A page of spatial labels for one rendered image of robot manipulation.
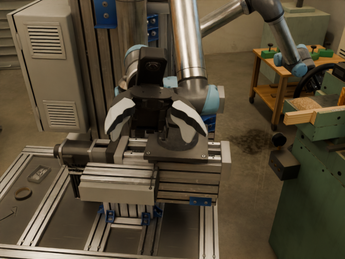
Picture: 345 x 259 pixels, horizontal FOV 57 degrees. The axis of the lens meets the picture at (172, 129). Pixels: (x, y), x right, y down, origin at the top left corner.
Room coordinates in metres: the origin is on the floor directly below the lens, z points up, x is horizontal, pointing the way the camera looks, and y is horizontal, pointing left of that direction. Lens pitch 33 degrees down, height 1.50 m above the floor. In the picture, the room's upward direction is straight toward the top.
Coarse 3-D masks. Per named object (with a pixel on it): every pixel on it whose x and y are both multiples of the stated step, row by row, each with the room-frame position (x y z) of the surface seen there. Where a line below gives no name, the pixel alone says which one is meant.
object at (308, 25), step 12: (300, 0) 3.38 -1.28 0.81; (288, 12) 3.33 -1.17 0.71; (300, 12) 3.32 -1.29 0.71; (312, 12) 3.34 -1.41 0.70; (324, 12) 3.34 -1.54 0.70; (264, 24) 3.57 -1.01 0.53; (288, 24) 3.17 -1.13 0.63; (300, 24) 3.20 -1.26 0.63; (312, 24) 3.22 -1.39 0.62; (324, 24) 3.25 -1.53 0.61; (264, 36) 3.52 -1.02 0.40; (300, 36) 3.20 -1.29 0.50; (312, 36) 3.23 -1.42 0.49; (324, 36) 3.26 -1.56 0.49; (264, 72) 3.39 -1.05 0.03; (276, 72) 3.16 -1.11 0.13
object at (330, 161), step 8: (296, 136) 1.13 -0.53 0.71; (304, 136) 1.08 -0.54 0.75; (304, 144) 1.07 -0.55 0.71; (312, 144) 1.03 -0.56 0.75; (320, 144) 0.99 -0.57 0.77; (328, 144) 0.95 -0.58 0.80; (312, 152) 1.02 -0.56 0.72; (320, 152) 0.98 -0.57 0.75; (328, 152) 0.94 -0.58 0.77; (336, 152) 0.91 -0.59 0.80; (344, 152) 0.91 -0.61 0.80; (320, 160) 0.96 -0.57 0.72; (328, 160) 0.93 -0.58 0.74; (336, 160) 0.89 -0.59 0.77; (344, 160) 0.86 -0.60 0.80; (328, 168) 0.92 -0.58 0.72; (336, 168) 0.88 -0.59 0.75; (344, 168) 0.85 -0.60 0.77; (336, 176) 0.87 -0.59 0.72; (344, 176) 0.84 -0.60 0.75; (344, 184) 0.83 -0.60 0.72
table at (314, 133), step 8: (312, 96) 1.15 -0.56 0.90; (320, 96) 1.14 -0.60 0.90; (328, 96) 1.14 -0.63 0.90; (336, 96) 1.14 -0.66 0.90; (288, 104) 1.09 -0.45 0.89; (320, 104) 1.08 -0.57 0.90; (328, 104) 1.08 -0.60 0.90; (336, 104) 1.08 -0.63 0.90; (288, 112) 1.08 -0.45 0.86; (304, 128) 0.97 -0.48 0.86; (312, 128) 0.93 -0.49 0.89; (320, 128) 0.92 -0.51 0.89; (328, 128) 0.93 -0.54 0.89; (336, 128) 0.93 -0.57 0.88; (344, 128) 0.94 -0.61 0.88; (312, 136) 0.92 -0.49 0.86; (320, 136) 0.92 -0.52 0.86; (328, 136) 0.93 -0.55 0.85; (336, 136) 0.94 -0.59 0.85; (344, 136) 0.95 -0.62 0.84
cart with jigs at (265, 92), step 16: (272, 48) 2.78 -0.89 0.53; (320, 48) 2.78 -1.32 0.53; (256, 64) 2.71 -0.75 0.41; (272, 64) 2.40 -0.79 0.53; (320, 64) 2.40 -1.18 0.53; (256, 80) 2.71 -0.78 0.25; (272, 96) 2.50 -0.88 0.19; (288, 96) 2.51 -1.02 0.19; (304, 96) 2.49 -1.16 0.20; (272, 128) 2.25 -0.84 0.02
